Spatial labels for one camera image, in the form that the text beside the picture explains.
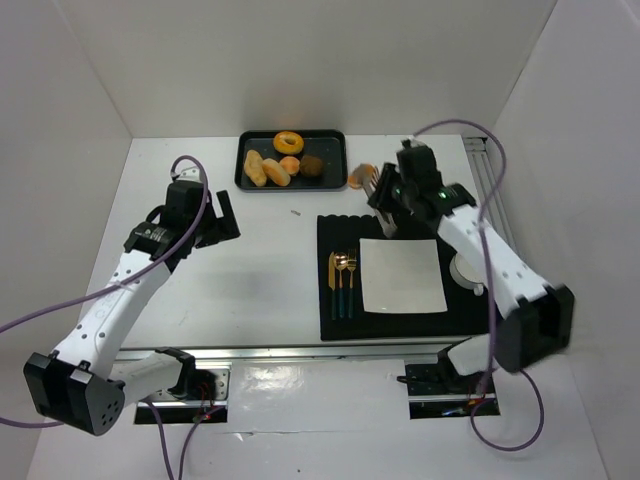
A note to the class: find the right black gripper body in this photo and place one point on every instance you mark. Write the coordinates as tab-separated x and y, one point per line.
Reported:
382	195

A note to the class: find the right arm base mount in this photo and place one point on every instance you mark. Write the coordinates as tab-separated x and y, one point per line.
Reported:
434	394

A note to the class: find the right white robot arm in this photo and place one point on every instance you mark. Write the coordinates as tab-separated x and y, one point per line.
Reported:
529	319

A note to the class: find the black placemat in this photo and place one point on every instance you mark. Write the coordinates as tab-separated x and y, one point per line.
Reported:
466	314

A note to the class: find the white cup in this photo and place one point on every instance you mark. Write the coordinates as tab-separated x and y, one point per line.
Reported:
465	276

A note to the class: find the glazed round bun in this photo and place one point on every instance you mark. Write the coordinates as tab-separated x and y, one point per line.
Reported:
361	176

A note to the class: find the black baking tray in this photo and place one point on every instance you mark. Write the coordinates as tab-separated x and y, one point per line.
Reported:
328	145

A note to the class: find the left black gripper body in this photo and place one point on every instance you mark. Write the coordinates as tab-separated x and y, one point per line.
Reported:
220	229

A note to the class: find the side aluminium rails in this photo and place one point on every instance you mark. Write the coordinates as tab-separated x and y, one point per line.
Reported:
485	176

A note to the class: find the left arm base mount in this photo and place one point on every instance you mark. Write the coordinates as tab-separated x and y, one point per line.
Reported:
206	401

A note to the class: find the gold knife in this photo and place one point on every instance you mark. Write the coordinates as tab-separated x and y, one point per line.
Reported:
332	284

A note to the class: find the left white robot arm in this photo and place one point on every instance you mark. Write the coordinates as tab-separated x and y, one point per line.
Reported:
77	383

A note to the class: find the long bread roll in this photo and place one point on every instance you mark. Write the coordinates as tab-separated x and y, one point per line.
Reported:
253	168

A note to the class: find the dark chocolate bun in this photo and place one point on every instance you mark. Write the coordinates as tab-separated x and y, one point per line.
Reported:
311	166

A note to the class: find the aluminium rail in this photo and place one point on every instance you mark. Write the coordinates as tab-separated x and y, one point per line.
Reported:
296	353

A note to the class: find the small orange bun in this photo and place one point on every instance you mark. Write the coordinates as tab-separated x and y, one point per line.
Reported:
290	164

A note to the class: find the rose gold spoon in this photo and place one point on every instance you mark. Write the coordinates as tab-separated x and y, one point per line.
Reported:
341	263

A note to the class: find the oval bread loaf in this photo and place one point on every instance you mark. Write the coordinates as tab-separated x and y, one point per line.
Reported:
275	172

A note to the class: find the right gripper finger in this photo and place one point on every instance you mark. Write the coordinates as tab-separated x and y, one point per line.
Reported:
387	223
382	186

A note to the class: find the ring donut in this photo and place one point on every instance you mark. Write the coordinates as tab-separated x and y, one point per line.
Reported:
288	143

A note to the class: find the gold fork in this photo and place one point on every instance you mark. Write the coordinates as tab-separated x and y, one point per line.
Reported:
351	267

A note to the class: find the white square plate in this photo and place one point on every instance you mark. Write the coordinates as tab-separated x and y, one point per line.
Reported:
401	277

